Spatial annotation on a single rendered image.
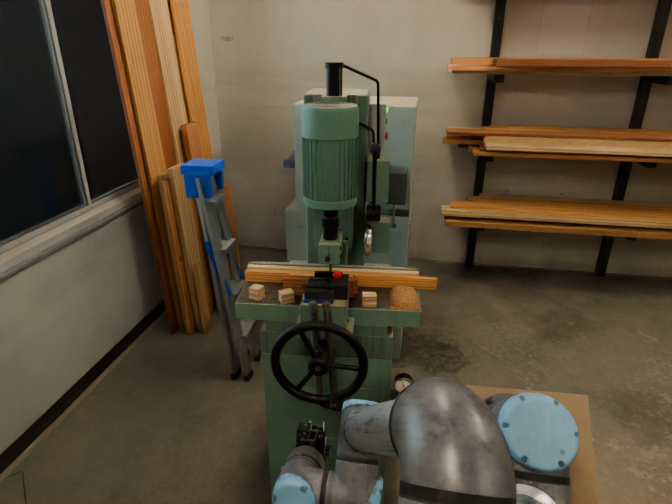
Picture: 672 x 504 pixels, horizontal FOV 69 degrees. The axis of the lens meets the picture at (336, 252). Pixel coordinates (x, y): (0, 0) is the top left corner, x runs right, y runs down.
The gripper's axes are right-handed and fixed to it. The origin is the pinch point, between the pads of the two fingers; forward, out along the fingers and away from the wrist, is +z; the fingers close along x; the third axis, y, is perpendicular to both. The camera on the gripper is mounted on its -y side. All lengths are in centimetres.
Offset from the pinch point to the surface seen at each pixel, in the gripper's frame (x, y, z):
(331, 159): 1, 77, 15
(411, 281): -25, 40, 38
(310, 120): 7, 88, 12
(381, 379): -16.7, 6.3, 33.5
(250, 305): 26.5, 30.8, 23.4
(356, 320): -7.9, 27.5, 25.4
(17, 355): 138, -2, 60
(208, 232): 68, 52, 94
